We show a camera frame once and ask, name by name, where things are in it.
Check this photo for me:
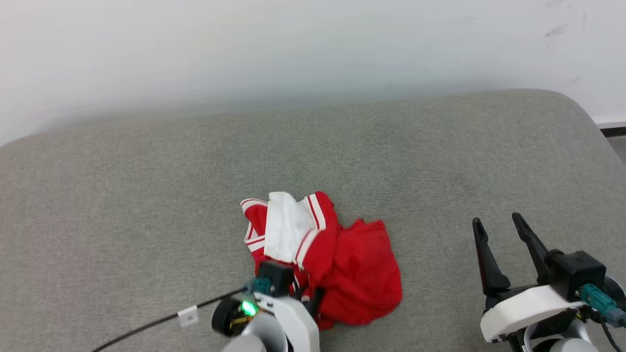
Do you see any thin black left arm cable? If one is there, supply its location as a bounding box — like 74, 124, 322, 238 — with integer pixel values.
92, 288, 249, 352

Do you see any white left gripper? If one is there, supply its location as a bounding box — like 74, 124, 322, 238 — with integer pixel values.
253, 287, 324, 352

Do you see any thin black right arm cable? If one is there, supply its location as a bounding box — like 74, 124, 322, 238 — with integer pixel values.
598, 317, 623, 352

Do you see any teal right cable connector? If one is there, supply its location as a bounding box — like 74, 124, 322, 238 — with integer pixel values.
579, 284, 626, 328

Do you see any red white sports garment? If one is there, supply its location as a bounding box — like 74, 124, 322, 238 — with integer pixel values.
240, 191, 403, 330

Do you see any white cable label tag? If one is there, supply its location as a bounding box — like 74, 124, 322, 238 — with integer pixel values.
177, 306, 200, 327

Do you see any grey fabric sofa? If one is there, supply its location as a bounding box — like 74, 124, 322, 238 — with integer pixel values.
0, 88, 626, 352

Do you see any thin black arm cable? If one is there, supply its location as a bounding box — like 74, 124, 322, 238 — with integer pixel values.
598, 317, 623, 352
92, 288, 249, 352

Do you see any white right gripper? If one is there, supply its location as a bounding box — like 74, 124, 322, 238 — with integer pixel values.
472, 212, 587, 343

